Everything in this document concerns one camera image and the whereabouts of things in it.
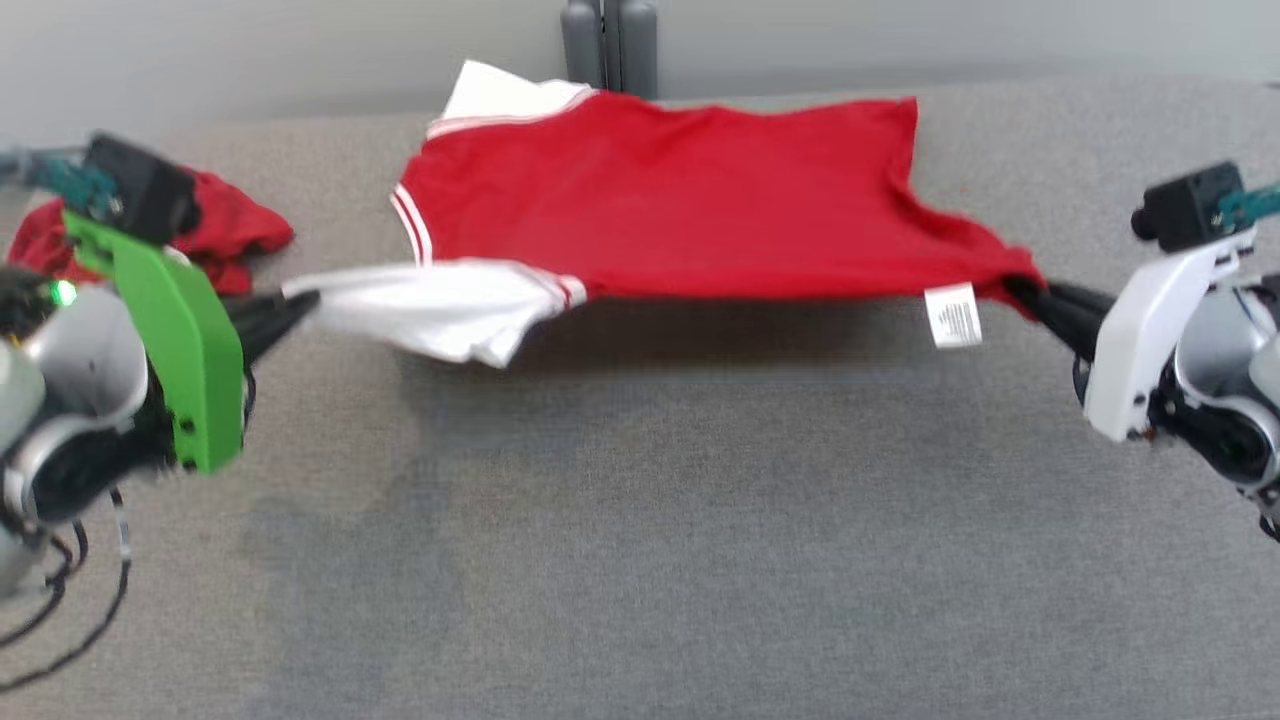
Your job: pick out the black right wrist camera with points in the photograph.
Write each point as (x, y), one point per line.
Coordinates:
(1185, 210)

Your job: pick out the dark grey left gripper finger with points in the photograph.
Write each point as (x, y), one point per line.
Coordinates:
(262, 338)
(265, 307)

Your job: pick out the red shorts with white trim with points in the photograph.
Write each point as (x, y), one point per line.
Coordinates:
(235, 225)

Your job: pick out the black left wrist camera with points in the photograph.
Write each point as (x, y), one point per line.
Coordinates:
(145, 190)

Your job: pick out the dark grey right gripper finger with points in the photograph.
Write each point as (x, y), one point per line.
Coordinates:
(1070, 298)
(1070, 328)

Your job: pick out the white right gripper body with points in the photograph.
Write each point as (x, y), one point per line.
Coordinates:
(1140, 330)

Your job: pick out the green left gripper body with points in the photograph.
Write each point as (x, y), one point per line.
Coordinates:
(190, 340)

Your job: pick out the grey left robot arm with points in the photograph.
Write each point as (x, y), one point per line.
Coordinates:
(80, 370)

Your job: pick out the grey partition post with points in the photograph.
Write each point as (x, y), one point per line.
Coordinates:
(582, 40)
(632, 45)

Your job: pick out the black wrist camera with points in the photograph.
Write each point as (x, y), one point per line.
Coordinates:
(145, 190)
(1185, 210)

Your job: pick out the red jersey with white sleeves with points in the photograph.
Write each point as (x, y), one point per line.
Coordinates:
(700, 200)

